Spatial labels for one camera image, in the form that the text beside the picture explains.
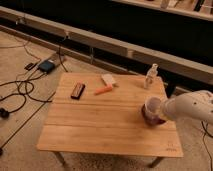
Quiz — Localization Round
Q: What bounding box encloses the black cable right side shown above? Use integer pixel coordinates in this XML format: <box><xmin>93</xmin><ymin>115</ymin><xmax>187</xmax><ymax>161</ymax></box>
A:
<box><xmin>200</xmin><ymin>120</ymin><xmax>213</xmax><ymax>164</ymax></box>

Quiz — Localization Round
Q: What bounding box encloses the black power adapter box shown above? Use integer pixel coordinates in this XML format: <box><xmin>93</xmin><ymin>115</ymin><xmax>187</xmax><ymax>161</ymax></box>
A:
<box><xmin>38</xmin><ymin>60</ymin><xmax>55</xmax><ymax>73</ymax></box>

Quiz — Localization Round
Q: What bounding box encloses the black plug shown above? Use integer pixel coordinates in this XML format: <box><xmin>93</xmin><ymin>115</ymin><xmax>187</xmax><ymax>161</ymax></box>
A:
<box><xmin>0</xmin><ymin>108</ymin><xmax>9</xmax><ymax>119</ymax></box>

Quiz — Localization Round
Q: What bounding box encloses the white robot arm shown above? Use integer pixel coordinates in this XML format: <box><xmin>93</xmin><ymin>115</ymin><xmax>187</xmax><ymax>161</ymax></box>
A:
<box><xmin>161</xmin><ymin>90</ymin><xmax>213</xmax><ymax>125</ymax></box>

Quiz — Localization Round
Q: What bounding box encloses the black floor cable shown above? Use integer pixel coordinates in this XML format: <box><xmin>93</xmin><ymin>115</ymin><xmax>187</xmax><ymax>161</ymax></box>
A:
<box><xmin>0</xmin><ymin>36</ymin><xmax>69</xmax><ymax>149</ymax></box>

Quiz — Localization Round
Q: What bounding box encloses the wooden folding table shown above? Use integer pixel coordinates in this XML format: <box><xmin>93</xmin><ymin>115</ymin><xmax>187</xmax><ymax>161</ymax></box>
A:
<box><xmin>37</xmin><ymin>73</ymin><xmax>183</xmax><ymax>162</ymax></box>

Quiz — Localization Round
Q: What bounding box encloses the dark red ceramic bowl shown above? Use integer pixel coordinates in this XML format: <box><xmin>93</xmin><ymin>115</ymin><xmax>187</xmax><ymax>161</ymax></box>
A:
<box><xmin>141</xmin><ymin>105</ymin><xmax>165</xmax><ymax>126</ymax></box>

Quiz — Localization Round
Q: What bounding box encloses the long metal rail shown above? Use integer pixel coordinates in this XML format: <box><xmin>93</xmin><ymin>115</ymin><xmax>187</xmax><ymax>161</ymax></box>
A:
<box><xmin>0</xmin><ymin>6</ymin><xmax>213</xmax><ymax>85</ymax></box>

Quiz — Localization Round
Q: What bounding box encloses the small black device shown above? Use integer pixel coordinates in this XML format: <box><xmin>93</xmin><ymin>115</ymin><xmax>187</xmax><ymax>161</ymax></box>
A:
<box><xmin>24</xmin><ymin>63</ymin><xmax>37</xmax><ymax>71</ymax></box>

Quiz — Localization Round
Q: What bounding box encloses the black rectangular case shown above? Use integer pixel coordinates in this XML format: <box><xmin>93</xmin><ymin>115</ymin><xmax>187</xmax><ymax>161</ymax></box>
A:
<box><xmin>71</xmin><ymin>83</ymin><xmax>85</xmax><ymax>100</ymax></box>

